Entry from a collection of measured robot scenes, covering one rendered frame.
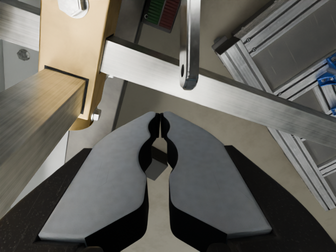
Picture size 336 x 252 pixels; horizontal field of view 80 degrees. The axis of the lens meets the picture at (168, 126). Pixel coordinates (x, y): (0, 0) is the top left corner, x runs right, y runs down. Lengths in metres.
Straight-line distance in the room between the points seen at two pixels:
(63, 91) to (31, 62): 0.32
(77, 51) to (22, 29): 0.05
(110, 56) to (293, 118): 0.20
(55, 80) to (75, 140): 0.26
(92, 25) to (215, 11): 0.90
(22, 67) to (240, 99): 0.42
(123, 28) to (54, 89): 0.19
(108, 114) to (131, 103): 0.76
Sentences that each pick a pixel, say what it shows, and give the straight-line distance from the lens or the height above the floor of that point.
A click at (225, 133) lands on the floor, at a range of 1.29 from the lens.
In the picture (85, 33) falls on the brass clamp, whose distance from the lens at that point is 0.19.
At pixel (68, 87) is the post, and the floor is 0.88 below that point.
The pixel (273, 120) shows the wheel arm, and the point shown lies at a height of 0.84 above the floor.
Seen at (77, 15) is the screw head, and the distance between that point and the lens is 0.19.
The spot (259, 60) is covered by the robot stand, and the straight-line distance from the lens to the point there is 0.93.
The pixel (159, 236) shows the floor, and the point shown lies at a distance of 2.03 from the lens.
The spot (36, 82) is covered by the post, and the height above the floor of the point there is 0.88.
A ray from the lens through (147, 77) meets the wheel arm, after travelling 0.20.
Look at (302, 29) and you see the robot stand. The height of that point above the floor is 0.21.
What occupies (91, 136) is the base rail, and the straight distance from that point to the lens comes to 0.42.
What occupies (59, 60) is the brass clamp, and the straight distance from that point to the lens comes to 0.21.
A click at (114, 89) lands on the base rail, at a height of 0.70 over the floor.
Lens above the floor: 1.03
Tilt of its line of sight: 59 degrees down
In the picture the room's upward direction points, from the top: 177 degrees clockwise
